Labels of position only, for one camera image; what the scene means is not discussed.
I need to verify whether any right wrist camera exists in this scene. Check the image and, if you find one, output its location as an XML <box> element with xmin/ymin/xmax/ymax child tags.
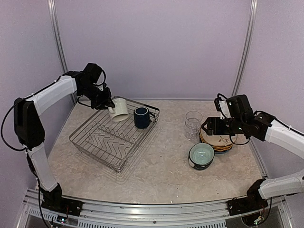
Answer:
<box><xmin>214</xmin><ymin>97</ymin><xmax>231</xmax><ymax>120</ymax></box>

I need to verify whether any aluminium front rail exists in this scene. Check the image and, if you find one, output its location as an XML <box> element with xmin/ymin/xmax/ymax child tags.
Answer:
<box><xmin>14</xmin><ymin>187</ymin><xmax>293</xmax><ymax>228</ymax></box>

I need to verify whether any dark blue mug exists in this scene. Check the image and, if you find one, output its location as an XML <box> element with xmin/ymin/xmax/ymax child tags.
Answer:
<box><xmin>133</xmin><ymin>107</ymin><xmax>151</xmax><ymax>129</ymax></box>

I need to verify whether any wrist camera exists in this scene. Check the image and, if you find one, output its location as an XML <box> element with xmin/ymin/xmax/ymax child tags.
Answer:
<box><xmin>95</xmin><ymin>83</ymin><xmax>107</xmax><ymax>91</ymax></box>
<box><xmin>214</xmin><ymin>97</ymin><xmax>231</xmax><ymax>120</ymax></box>

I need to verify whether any right aluminium frame post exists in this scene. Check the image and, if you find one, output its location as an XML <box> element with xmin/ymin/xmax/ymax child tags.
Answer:
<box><xmin>231</xmin><ymin>0</ymin><xmax>258</xmax><ymax>96</ymax></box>

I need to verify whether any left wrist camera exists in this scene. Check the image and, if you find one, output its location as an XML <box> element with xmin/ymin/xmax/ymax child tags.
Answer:
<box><xmin>95</xmin><ymin>83</ymin><xmax>107</xmax><ymax>91</ymax></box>

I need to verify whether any wire dish rack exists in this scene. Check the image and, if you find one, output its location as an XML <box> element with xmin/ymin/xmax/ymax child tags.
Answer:
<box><xmin>69</xmin><ymin>98</ymin><xmax>160</xmax><ymax>173</ymax></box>

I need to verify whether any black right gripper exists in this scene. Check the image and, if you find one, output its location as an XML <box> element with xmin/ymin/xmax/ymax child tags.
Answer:
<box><xmin>202</xmin><ymin>116</ymin><xmax>246</xmax><ymax>135</ymax></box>

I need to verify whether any cream bird pattern plate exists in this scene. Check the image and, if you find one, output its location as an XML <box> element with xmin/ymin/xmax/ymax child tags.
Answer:
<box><xmin>199</xmin><ymin>129</ymin><xmax>232</xmax><ymax>146</ymax></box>

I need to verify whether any yellow dotted plate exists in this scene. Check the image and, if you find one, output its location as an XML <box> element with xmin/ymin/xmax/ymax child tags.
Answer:
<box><xmin>199</xmin><ymin>133</ymin><xmax>233</xmax><ymax>152</ymax></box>
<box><xmin>200</xmin><ymin>138</ymin><xmax>233</xmax><ymax>153</ymax></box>

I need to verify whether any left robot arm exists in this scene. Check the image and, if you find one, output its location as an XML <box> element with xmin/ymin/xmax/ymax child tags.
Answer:
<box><xmin>4</xmin><ymin>63</ymin><xmax>115</xmax><ymax>211</ymax></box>

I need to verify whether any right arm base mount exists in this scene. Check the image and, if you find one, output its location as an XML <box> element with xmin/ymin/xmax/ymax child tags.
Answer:
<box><xmin>227</xmin><ymin>189</ymin><xmax>268</xmax><ymax>216</ymax></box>

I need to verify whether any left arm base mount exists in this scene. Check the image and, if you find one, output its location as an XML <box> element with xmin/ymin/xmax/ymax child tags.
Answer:
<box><xmin>39</xmin><ymin>183</ymin><xmax>83</xmax><ymax>217</ymax></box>

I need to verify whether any aluminium frame post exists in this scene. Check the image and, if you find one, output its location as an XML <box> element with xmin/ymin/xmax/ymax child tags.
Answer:
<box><xmin>47</xmin><ymin>0</ymin><xmax>68</xmax><ymax>73</ymax></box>
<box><xmin>231</xmin><ymin>0</ymin><xmax>258</xmax><ymax>96</ymax></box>

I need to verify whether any left aluminium frame post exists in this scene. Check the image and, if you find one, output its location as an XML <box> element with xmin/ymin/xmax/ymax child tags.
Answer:
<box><xmin>47</xmin><ymin>0</ymin><xmax>68</xmax><ymax>73</ymax></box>

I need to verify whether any blue dotted plate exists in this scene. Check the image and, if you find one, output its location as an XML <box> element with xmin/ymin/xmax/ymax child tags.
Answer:
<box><xmin>213</xmin><ymin>146</ymin><xmax>233</xmax><ymax>154</ymax></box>

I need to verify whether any navy white bowl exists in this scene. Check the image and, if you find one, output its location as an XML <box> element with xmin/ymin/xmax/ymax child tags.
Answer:
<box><xmin>188</xmin><ymin>152</ymin><xmax>214</xmax><ymax>171</ymax></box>

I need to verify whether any clear glass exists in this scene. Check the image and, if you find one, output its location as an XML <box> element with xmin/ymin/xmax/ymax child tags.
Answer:
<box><xmin>185</xmin><ymin>110</ymin><xmax>202</xmax><ymax>131</ymax></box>
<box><xmin>184</xmin><ymin>127</ymin><xmax>199</xmax><ymax>141</ymax></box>

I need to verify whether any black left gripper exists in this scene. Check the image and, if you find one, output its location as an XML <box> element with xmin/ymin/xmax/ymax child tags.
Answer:
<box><xmin>79</xmin><ymin>83</ymin><xmax>115</xmax><ymax>109</ymax></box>

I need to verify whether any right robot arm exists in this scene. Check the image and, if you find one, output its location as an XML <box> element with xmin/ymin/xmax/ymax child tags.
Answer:
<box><xmin>201</xmin><ymin>93</ymin><xmax>304</xmax><ymax>211</ymax></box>

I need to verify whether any white ceramic mug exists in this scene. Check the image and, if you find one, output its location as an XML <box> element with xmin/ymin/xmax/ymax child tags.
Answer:
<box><xmin>108</xmin><ymin>98</ymin><xmax>129</xmax><ymax>122</ymax></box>

